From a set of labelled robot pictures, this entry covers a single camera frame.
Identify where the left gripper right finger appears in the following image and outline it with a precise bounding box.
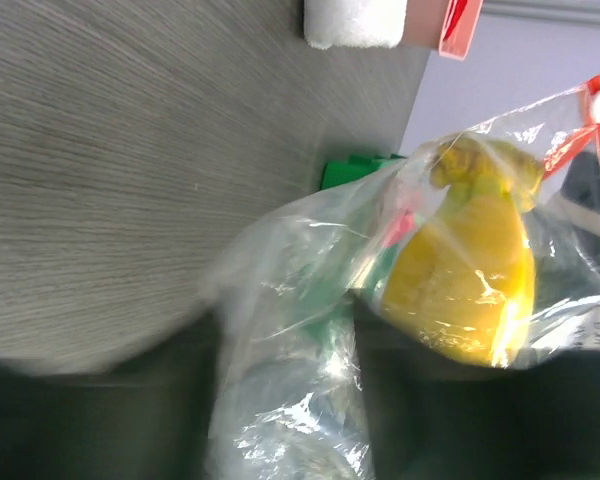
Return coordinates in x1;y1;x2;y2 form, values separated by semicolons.
352;298;600;479

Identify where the clear orange zip top bag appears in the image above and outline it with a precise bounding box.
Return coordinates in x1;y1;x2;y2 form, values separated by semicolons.
205;77;600;479

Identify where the pink compartment tray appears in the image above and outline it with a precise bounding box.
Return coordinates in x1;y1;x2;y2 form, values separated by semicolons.
399;0;485;62

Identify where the rolled white towel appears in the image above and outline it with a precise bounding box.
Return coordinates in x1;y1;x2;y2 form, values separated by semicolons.
303;0;408;50

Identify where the yellow fake banana bunch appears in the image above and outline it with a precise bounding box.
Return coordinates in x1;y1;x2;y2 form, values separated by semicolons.
381;135;544;368

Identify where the green plastic tray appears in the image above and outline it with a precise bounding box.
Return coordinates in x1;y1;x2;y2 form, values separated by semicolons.
320;154;403;190

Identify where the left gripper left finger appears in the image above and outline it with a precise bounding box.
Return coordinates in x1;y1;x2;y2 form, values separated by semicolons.
0;309;222;479

